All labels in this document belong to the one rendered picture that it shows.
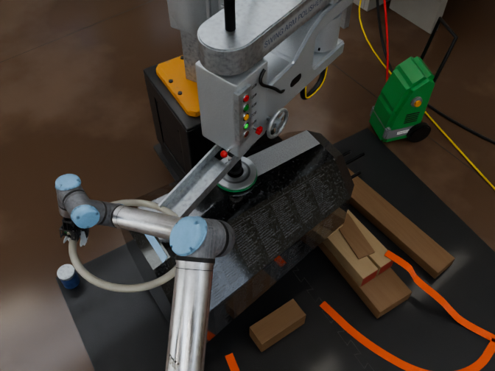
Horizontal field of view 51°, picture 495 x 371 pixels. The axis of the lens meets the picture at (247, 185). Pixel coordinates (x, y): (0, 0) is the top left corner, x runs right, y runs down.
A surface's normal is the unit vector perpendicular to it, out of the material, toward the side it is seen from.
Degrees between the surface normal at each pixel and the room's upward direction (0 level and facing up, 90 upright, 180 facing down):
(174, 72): 0
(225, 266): 45
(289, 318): 0
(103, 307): 0
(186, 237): 38
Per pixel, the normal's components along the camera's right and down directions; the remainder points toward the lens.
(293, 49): -0.40, -0.07
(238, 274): 0.41, 0.02
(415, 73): -0.54, -0.38
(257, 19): 0.00, -0.61
